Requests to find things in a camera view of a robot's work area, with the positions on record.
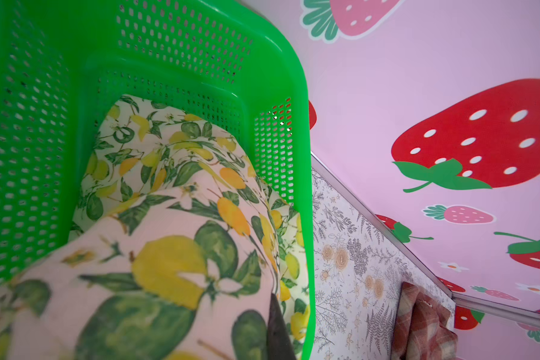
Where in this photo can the red plaid skirt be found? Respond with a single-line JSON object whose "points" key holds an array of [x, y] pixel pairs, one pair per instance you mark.
{"points": [[421, 328]]}

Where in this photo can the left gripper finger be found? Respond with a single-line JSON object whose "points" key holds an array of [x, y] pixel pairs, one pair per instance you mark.
{"points": [[279, 345]]}

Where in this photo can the right aluminium corner post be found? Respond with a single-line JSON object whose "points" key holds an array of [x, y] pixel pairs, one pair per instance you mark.
{"points": [[516, 314]]}

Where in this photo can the yellow lemon print skirt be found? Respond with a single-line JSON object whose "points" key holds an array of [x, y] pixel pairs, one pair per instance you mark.
{"points": [[172, 250]]}

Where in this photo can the green plastic basket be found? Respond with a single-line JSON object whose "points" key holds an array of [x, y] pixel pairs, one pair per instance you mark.
{"points": [[68, 62]]}

